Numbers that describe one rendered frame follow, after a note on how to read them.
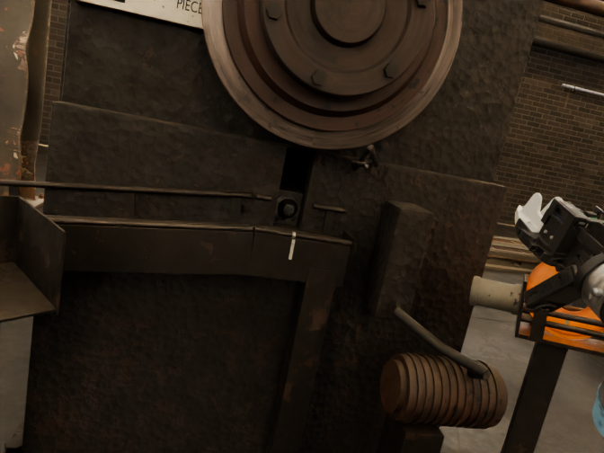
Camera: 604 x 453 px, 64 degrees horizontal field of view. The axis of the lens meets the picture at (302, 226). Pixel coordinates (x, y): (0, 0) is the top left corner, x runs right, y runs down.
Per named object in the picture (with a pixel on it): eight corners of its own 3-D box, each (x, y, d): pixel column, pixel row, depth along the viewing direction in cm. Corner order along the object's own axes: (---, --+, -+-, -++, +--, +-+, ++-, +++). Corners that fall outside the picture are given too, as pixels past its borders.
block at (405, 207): (359, 300, 110) (382, 197, 106) (391, 305, 112) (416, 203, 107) (373, 320, 100) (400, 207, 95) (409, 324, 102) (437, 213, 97)
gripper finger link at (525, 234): (538, 219, 75) (570, 251, 67) (533, 229, 76) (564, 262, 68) (510, 215, 74) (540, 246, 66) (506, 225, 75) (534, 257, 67)
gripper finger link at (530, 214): (534, 182, 77) (566, 210, 69) (517, 213, 80) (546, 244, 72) (516, 178, 76) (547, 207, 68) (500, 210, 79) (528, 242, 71)
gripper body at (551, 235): (596, 203, 69) (657, 252, 59) (565, 253, 73) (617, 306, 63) (549, 195, 67) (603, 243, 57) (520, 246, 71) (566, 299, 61)
